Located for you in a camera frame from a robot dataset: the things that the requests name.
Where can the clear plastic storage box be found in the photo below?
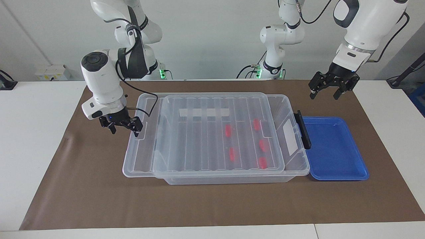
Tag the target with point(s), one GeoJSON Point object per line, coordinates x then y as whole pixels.
{"type": "Point", "coordinates": [139, 159]}

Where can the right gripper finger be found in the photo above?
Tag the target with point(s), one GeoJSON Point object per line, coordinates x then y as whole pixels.
{"type": "Point", "coordinates": [113, 127]}
{"type": "Point", "coordinates": [136, 125]}

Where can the white wall socket box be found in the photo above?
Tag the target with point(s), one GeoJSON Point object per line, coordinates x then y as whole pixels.
{"type": "Point", "coordinates": [53, 73]}

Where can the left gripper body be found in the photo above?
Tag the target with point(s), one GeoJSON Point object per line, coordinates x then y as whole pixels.
{"type": "Point", "coordinates": [342, 71]}

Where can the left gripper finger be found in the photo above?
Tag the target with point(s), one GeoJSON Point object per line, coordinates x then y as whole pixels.
{"type": "Point", "coordinates": [347, 85]}
{"type": "Point", "coordinates": [318, 82]}

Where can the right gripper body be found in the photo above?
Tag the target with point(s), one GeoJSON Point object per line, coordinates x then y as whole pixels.
{"type": "Point", "coordinates": [116, 119]}

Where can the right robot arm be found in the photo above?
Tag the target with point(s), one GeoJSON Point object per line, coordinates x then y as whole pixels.
{"type": "Point", "coordinates": [103, 83]}

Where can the clear plastic box lid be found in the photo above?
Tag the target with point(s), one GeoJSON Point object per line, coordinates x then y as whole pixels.
{"type": "Point", "coordinates": [199, 146]}

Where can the blue plastic tray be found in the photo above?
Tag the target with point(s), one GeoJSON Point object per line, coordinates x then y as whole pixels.
{"type": "Point", "coordinates": [335, 149]}

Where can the black stand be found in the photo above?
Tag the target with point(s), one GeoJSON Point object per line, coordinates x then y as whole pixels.
{"type": "Point", "coordinates": [405, 71]}
{"type": "Point", "coordinates": [7, 83]}

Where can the red block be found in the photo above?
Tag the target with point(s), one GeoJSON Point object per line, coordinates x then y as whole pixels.
{"type": "Point", "coordinates": [228, 130]}

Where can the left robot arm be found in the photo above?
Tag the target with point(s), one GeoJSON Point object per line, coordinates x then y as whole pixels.
{"type": "Point", "coordinates": [365, 26]}

